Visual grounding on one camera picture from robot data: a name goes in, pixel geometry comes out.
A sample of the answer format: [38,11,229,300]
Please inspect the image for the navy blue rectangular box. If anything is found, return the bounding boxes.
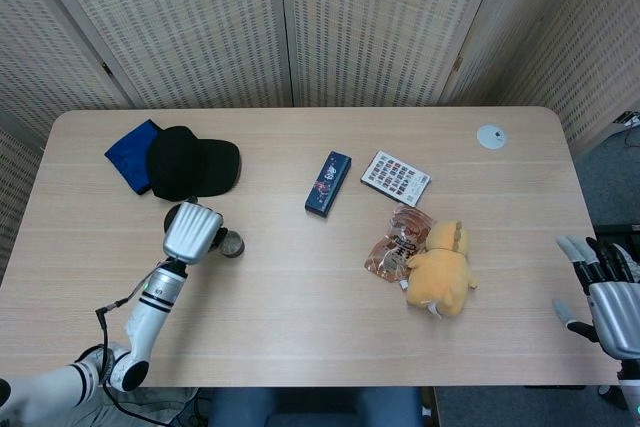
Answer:
[303,150,353,220]

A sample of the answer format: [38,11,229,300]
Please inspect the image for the blue folded cloth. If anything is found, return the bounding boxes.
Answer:
[103,119,164,196]

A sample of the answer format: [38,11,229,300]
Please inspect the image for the yellow plush toy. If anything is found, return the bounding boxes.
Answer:
[403,219,480,322]

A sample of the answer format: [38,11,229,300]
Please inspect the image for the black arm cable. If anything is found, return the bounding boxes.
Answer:
[94,296,166,427]

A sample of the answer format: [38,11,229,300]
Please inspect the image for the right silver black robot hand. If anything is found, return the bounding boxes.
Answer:
[552,235,640,361]

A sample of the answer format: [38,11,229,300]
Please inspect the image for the cables on floor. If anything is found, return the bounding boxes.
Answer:
[613,110,640,148]

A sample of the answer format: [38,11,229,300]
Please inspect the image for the black floor object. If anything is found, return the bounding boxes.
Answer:
[593,223,640,248]

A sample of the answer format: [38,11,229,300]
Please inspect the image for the black baseball cap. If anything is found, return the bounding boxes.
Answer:
[145,125,242,203]

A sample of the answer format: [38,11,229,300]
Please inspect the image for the blue seat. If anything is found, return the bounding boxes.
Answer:
[207,386,424,427]

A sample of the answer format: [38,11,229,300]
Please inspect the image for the grey fabric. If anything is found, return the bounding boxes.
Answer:
[74,386,199,427]

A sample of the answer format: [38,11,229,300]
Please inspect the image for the white round cable grommet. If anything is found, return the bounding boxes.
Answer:
[475,124,508,150]

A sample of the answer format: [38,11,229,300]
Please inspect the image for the flat box with colour swatches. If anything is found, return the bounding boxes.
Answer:
[360,149,432,207]

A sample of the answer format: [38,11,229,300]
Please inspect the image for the woven folding screen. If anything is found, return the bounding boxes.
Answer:
[0,0,640,288]

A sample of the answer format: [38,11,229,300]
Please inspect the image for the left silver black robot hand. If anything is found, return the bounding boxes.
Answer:
[162,200,230,266]

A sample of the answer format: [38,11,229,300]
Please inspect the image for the orange drink pouch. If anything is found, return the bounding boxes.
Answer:
[362,204,435,284]

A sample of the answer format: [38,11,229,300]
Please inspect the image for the dark ceramic teacup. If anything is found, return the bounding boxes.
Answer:
[219,230,246,259]

